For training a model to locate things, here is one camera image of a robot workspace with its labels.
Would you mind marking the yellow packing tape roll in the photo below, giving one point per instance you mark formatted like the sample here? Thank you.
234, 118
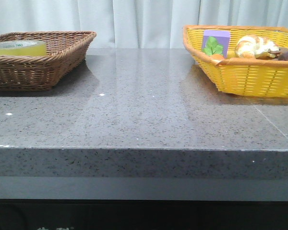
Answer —
23, 48

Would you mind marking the toy carrot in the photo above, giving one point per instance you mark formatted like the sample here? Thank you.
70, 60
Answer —
217, 57

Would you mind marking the white curtain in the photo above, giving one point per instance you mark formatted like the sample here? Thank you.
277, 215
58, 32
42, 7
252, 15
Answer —
137, 23

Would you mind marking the brown wicker basket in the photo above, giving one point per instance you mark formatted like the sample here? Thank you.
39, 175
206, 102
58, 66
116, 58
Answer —
65, 51

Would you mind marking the purple box with leaf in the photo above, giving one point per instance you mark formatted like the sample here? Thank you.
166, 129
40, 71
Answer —
216, 42

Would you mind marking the yellow woven basket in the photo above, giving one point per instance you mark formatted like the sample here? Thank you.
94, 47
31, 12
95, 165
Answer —
246, 77

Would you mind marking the toy croissant bread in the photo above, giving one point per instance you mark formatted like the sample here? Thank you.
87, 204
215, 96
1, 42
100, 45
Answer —
258, 47

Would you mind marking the dark brown toy piece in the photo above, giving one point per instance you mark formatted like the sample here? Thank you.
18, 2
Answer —
281, 54

